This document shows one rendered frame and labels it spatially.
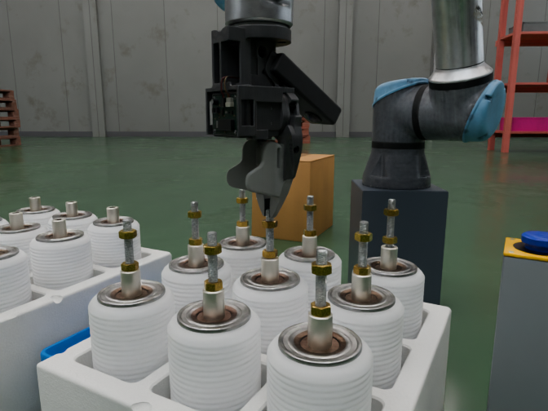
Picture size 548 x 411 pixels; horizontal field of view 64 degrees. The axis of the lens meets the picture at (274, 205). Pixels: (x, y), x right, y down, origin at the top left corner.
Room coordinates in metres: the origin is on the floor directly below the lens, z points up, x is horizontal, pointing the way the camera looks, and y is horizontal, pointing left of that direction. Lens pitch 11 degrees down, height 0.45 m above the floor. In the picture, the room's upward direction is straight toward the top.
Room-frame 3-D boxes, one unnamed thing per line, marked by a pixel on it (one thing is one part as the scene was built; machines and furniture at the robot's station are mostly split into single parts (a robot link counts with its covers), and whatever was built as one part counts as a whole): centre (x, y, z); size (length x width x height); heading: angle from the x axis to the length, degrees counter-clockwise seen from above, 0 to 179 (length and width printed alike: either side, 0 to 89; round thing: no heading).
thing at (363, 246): (0.47, -0.10, 0.30); 0.01 x 0.01 x 0.08
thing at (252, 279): (0.53, 0.00, 0.25); 0.08 x 0.08 x 0.01
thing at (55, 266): (0.73, 0.37, 0.16); 0.10 x 0.10 x 0.18
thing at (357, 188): (1.00, -0.28, 0.15); 0.18 x 0.18 x 0.30; 88
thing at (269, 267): (0.53, 0.00, 0.26); 0.02 x 0.02 x 0.03
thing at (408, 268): (0.57, -0.16, 0.25); 0.08 x 0.08 x 0.01
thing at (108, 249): (0.84, 0.31, 0.16); 0.10 x 0.10 x 0.18
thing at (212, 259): (0.42, 0.06, 0.30); 0.01 x 0.01 x 0.08
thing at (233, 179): (0.53, 0.03, 0.38); 0.06 x 0.03 x 0.09; 126
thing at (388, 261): (0.57, -0.16, 0.26); 0.02 x 0.02 x 0.03
